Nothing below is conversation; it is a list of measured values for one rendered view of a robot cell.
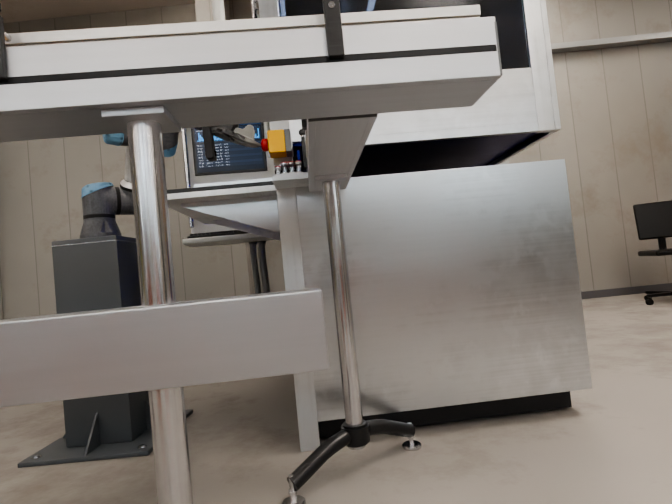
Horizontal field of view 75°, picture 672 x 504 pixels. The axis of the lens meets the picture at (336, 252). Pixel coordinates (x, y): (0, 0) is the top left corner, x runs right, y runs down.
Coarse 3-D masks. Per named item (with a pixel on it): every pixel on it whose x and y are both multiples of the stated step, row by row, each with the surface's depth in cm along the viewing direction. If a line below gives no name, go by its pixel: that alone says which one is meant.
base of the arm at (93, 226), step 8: (88, 216) 173; (96, 216) 173; (104, 216) 175; (112, 216) 178; (88, 224) 172; (96, 224) 172; (104, 224) 174; (112, 224) 176; (88, 232) 171; (96, 232) 171; (104, 232) 172; (112, 232) 175; (120, 232) 180
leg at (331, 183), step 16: (320, 176) 122; (336, 176) 123; (336, 192) 125; (336, 208) 124; (336, 224) 124; (336, 240) 124; (336, 256) 124; (336, 272) 124; (336, 288) 124; (336, 304) 124; (336, 320) 124; (352, 320) 124; (352, 336) 123; (352, 352) 123; (352, 368) 122; (352, 384) 122; (352, 400) 122; (352, 416) 122; (352, 448) 122
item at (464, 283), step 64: (320, 192) 146; (384, 192) 148; (448, 192) 149; (512, 192) 150; (320, 256) 145; (384, 256) 147; (448, 256) 148; (512, 256) 149; (576, 256) 151; (384, 320) 146; (448, 320) 147; (512, 320) 148; (576, 320) 150; (320, 384) 143; (384, 384) 145; (448, 384) 146; (512, 384) 147; (576, 384) 148
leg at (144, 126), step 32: (128, 128) 67; (160, 128) 68; (160, 160) 67; (160, 192) 67; (160, 224) 66; (160, 256) 66; (160, 288) 65; (160, 416) 64; (160, 448) 64; (160, 480) 64
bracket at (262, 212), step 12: (192, 204) 153; (204, 204) 154; (216, 204) 154; (228, 204) 154; (240, 204) 154; (252, 204) 155; (264, 204) 155; (276, 204) 155; (216, 216) 155; (228, 216) 154; (240, 216) 154; (252, 216) 154; (264, 216) 155; (276, 216) 155; (264, 228) 155; (276, 228) 155
